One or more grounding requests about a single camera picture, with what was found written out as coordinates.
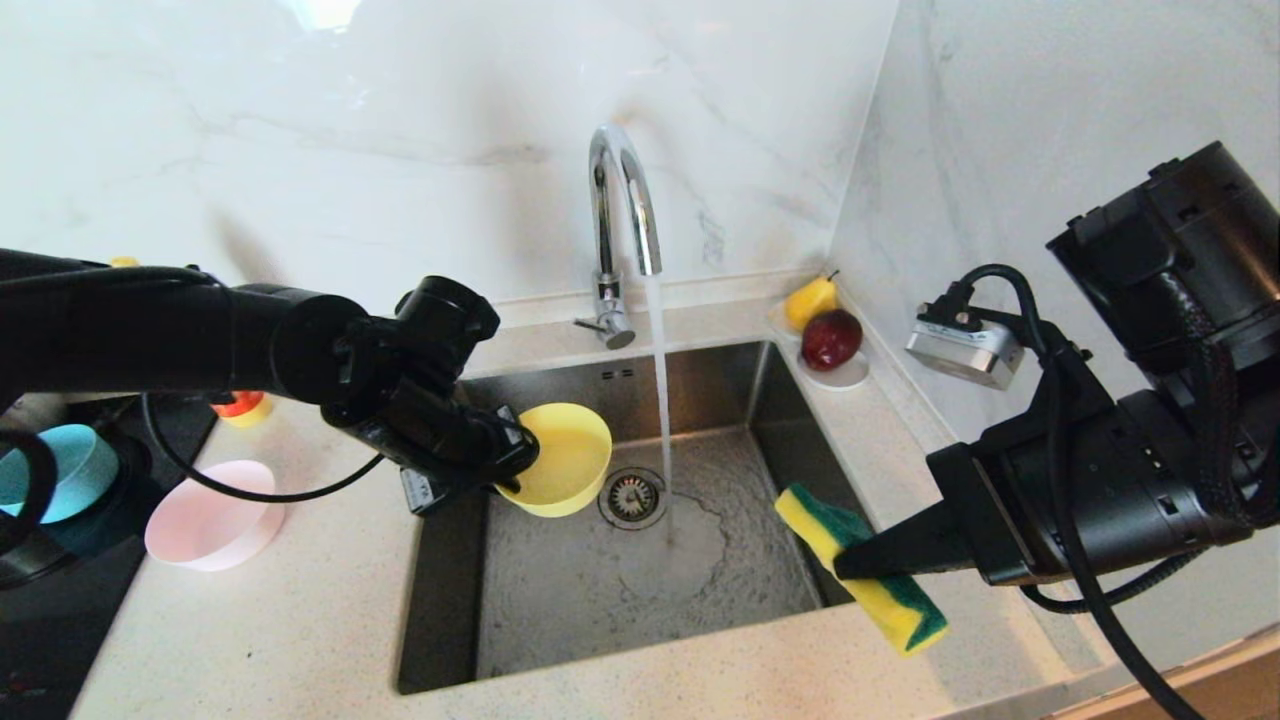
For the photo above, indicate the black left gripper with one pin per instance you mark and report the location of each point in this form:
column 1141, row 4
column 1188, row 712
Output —
column 450, row 445

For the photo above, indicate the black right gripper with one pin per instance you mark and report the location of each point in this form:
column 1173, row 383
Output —
column 1000, row 515

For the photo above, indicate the yellow plastic bowl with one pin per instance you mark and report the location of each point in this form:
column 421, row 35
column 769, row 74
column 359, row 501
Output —
column 570, row 460

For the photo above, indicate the green and yellow sponge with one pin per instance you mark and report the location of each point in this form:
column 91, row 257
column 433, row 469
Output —
column 905, row 610

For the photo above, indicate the chrome gooseneck faucet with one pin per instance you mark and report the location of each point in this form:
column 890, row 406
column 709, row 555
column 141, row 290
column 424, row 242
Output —
column 603, row 230

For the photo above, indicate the orange dish soap bottle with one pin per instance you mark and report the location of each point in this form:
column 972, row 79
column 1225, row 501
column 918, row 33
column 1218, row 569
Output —
column 240, row 405

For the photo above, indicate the pink plastic bowl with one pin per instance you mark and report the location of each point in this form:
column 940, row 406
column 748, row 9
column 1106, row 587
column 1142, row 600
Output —
column 215, row 520

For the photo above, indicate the blue plastic bowl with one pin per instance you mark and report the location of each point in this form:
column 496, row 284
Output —
column 70, row 480

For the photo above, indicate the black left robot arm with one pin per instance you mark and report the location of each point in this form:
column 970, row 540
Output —
column 200, row 330

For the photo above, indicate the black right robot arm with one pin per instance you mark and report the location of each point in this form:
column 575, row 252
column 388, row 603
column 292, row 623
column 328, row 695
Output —
column 1170, row 420

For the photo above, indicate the metal sink drain strainer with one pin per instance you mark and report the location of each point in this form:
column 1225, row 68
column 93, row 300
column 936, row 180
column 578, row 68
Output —
column 635, row 498

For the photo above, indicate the stainless steel sink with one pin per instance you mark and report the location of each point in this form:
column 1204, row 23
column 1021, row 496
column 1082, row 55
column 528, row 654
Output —
column 600, row 600

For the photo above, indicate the small white dish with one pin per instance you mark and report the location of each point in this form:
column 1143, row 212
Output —
column 847, row 378

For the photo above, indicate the red apple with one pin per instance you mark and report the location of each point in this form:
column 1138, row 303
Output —
column 832, row 340

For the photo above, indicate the yellow pear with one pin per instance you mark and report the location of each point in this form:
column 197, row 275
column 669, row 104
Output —
column 810, row 303

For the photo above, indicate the black induction cooktop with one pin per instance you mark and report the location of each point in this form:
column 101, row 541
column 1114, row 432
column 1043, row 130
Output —
column 70, row 620

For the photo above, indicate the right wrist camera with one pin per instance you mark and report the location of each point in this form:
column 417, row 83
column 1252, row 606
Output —
column 965, row 345

